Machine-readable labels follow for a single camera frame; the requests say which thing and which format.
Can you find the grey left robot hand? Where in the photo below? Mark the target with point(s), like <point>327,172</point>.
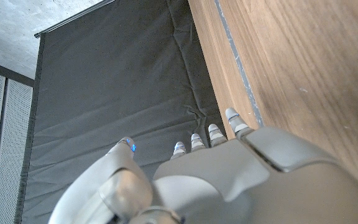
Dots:
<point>228,186</point>

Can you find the black backdrop curtain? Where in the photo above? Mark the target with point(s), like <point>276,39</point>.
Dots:
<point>104,93</point>

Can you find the grey tape outline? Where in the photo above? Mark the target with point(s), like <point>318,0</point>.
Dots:
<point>238,62</point>

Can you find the black backdrop crossbar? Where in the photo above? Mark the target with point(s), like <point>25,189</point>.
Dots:
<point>73,17</point>

